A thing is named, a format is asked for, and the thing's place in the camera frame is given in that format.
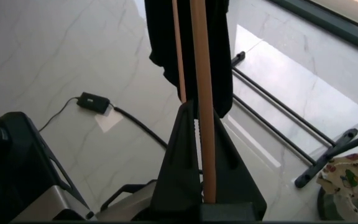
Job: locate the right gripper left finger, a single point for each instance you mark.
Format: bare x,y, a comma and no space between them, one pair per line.
176,186

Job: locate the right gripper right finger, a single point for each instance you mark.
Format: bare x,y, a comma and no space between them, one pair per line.
235,193

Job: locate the pink clothes hanger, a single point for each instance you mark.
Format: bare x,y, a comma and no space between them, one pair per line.
205,93

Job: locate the black garment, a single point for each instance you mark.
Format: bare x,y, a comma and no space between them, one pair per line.
163,37

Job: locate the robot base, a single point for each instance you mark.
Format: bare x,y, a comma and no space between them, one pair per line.
42,205

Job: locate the black clothes rack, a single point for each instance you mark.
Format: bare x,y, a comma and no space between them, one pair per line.
322,161

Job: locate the cream printed garment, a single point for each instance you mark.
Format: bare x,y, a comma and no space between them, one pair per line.
346,177

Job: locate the black power adapter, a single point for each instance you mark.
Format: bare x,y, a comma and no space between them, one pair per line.
93,102

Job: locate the window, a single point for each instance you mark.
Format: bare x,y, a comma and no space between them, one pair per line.
337,24

